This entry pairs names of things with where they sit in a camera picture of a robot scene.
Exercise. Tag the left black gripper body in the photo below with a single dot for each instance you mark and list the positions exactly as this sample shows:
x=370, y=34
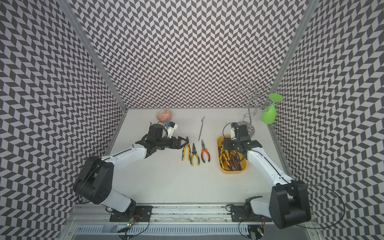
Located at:
x=170, y=143

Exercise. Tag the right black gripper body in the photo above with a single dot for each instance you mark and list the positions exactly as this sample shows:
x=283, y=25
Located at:
x=231, y=144

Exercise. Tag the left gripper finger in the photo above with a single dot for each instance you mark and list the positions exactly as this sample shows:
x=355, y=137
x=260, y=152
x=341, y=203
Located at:
x=181, y=146
x=184, y=141

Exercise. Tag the yellow black pliers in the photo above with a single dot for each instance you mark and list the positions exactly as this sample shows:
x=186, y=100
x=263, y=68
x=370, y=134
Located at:
x=186, y=154
x=194, y=155

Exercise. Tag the orange long nose pliers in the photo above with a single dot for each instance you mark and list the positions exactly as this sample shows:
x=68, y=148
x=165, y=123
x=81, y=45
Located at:
x=205, y=155

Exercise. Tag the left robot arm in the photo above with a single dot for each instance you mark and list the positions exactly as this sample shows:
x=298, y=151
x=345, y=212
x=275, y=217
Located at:
x=95, y=181

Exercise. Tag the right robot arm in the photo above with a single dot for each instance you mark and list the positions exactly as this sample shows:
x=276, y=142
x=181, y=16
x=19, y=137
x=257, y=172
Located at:
x=288, y=204

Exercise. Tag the yellow combination pliers in box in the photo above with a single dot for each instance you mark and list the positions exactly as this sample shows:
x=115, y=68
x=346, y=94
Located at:
x=224, y=159

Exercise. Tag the yellow plastic storage box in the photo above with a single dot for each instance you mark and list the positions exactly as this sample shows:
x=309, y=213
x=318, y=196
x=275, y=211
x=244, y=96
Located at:
x=243, y=163

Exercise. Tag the orange cutter pliers in box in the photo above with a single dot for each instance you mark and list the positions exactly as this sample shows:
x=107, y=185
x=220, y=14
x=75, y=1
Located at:
x=235, y=161

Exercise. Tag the silver metal fork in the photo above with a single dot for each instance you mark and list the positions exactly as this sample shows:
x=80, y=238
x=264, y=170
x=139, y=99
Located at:
x=201, y=129

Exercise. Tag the orange patterned small bowl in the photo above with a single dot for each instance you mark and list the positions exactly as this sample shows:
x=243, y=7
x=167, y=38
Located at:
x=164, y=116

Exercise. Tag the green plastic goblet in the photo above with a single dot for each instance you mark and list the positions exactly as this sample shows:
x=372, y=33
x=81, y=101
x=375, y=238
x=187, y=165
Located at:
x=270, y=113

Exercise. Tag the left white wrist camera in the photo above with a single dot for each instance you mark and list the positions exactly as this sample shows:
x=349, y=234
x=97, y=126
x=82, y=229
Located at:
x=170, y=128

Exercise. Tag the chrome wire cup stand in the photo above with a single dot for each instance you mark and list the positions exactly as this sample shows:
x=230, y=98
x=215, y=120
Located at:
x=255, y=100

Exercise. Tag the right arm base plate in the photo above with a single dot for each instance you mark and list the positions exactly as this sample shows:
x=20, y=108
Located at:
x=246, y=212

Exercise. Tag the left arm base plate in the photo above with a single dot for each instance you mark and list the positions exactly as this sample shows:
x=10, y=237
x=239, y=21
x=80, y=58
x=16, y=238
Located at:
x=143, y=212

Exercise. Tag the aluminium front rail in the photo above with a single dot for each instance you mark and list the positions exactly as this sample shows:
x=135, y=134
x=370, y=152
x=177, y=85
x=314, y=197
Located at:
x=164, y=214

